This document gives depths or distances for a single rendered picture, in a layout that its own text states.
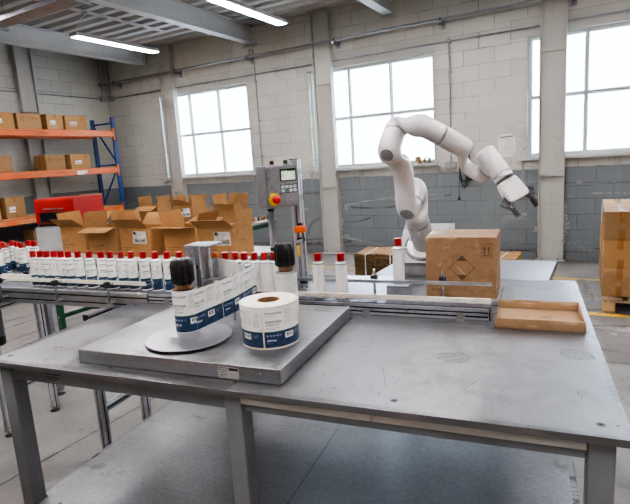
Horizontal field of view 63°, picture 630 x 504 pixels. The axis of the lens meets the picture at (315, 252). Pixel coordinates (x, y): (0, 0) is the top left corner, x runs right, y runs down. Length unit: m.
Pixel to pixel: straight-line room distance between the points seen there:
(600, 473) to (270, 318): 0.99
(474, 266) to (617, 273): 2.98
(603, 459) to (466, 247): 1.14
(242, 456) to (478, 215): 6.22
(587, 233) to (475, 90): 2.36
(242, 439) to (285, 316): 0.40
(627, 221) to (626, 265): 0.38
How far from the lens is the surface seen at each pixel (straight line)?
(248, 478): 1.76
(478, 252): 2.31
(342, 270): 2.22
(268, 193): 2.32
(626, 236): 5.14
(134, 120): 10.92
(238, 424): 1.68
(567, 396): 1.56
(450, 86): 7.59
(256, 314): 1.71
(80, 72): 11.21
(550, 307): 2.29
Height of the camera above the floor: 1.48
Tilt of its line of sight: 10 degrees down
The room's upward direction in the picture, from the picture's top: 4 degrees counter-clockwise
